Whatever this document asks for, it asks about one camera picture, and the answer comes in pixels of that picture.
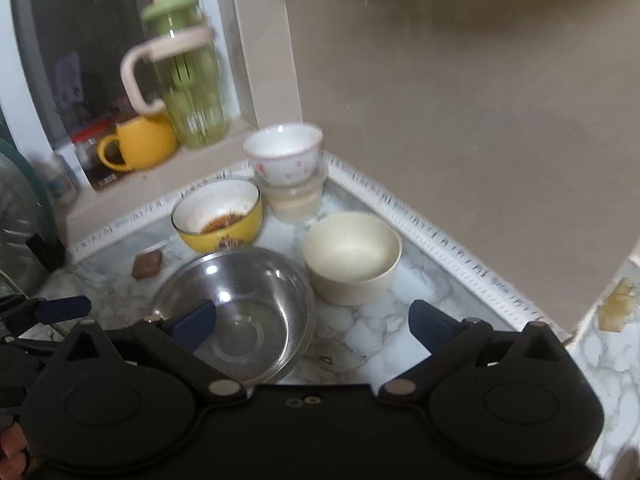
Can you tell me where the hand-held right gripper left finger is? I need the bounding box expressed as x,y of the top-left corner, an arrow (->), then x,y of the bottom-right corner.
52,299 -> 249,404

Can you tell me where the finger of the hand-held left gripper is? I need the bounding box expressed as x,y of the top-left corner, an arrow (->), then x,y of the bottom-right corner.
22,295 -> 93,327

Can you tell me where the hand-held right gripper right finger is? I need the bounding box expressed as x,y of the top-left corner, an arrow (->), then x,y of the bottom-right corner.
377,299 -> 577,404

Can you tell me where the stainless steel bowl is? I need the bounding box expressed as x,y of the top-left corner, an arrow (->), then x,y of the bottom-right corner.
150,247 -> 317,387

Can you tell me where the cream bowl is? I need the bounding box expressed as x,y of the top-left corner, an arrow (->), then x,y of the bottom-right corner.
301,211 -> 403,307

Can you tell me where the person's left hand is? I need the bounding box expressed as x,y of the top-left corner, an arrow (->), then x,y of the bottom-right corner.
0,422 -> 27,480

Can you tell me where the small brown block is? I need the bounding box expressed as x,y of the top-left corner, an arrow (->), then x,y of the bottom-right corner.
131,251 -> 165,279

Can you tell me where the yellow ceramic bowl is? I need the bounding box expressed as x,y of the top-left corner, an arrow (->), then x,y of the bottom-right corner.
171,178 -> 263,255

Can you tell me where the glass pot lid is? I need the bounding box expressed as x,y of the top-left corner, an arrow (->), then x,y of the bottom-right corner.
0,140 -> 67,282

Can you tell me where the red-lidded glass jar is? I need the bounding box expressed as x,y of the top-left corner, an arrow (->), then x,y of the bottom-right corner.
70,130 -> 122,192

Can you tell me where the clear plastic container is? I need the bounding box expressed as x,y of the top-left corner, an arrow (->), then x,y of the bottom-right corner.
257,162 -> 329,225

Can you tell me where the yellow mug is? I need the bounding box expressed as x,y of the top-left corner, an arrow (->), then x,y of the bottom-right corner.
96,115 -> 179,172

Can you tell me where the white floral bowl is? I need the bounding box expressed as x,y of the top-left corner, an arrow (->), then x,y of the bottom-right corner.
243,122 -> 323,184

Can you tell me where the green water bottle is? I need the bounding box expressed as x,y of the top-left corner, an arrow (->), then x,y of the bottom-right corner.
120,0 -> 231,150

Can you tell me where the window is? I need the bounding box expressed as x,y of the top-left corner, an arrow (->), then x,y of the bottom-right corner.
10,0 -> 253,157

